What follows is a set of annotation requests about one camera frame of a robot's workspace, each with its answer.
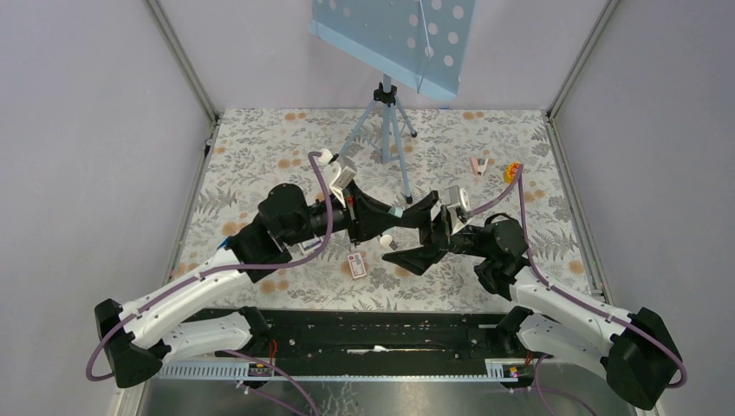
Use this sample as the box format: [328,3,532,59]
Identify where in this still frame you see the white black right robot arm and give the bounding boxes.
[383,198,684,411]

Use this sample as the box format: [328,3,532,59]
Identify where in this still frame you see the red white staple box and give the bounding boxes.
[348,252,368,279]

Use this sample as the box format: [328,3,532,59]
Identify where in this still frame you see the blue small box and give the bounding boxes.
[217,236,231,250]

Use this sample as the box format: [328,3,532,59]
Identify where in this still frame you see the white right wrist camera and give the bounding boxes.
[442,185,471,233]

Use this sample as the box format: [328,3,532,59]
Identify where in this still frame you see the grey cable duct strip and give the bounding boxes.
[155,356,533,383]

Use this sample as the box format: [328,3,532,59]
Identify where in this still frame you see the blue music stand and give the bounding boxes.
[309,0,477,203]

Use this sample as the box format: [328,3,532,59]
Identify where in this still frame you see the pink mini stapler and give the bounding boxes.
[470,157,489,176]

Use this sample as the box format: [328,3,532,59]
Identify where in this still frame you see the floral patterned table mat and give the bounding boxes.
[172,108,595,312]

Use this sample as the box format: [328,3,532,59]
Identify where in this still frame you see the blue playing card box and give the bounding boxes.
[298,238,322,253]

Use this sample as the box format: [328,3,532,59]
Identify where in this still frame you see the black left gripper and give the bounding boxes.
[283,180,402,246]

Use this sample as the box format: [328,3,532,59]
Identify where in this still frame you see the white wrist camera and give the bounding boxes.
[318,148,357,205]
[442,185,471,233]

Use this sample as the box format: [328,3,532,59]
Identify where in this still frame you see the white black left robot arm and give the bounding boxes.
[86,180,409,388]

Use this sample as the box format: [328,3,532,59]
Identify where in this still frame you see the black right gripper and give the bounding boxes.
[382,191,491,276]

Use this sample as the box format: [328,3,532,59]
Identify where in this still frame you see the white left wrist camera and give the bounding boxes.
[318,148,357,205]

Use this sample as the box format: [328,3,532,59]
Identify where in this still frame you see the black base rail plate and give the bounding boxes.
[237,307,540,367]

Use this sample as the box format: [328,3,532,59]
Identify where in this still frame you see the yellow red small toy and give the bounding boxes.
[504,162,524,184]

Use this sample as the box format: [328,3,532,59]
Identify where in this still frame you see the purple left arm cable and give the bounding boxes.
[84,150,335,416]

